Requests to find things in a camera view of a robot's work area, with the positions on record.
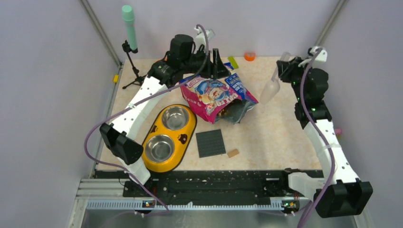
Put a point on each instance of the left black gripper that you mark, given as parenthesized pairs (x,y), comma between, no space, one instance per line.
(216,70)

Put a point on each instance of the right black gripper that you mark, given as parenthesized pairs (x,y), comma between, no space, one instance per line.
(286,68)

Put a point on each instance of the clear plastic scoop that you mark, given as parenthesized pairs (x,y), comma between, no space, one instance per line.
(271,88)

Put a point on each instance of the pink pet food bag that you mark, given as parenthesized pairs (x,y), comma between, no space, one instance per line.
(219,99)

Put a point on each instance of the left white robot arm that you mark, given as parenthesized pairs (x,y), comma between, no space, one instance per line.
(186,59)

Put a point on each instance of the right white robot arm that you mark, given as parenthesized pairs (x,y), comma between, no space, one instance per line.
(340,192)

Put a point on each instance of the yellow double pet bowl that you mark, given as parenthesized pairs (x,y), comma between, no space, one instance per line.
(168,138)

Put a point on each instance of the green lego brick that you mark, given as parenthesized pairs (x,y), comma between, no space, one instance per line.
(232,62)

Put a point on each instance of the orange semicircle container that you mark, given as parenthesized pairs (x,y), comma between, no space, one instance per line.
(249,56)

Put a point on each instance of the dark grey square baseplate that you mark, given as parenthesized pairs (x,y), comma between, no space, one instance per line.
(210,143)

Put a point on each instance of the pink green toy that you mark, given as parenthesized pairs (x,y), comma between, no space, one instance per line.
(338,131)

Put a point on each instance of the small wooden block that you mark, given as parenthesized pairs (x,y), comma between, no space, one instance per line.
(233,153)

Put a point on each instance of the green microphone on tripod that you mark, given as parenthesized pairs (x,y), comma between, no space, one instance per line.
(130,45)

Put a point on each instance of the yellow clip on frame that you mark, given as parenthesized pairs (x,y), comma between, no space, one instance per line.
(115,79)

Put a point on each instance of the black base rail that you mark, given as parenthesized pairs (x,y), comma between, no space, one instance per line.
(219,188)

